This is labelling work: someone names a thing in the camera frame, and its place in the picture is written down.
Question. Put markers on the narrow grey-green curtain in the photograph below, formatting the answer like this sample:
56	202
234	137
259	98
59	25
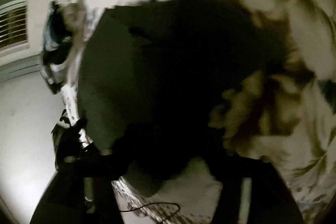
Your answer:
18	69

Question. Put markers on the folded striped clothes stack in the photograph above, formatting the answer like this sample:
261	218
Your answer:
56	56

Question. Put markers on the dark striped sweater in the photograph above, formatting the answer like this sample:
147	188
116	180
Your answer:
118	69

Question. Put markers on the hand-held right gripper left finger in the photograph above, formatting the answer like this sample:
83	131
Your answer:
102	166

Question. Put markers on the floral bed blanket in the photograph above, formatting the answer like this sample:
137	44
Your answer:
288	16

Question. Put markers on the window with metal grille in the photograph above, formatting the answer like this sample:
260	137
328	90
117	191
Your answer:
13	24

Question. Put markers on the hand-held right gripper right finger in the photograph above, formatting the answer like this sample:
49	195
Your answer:
228	192

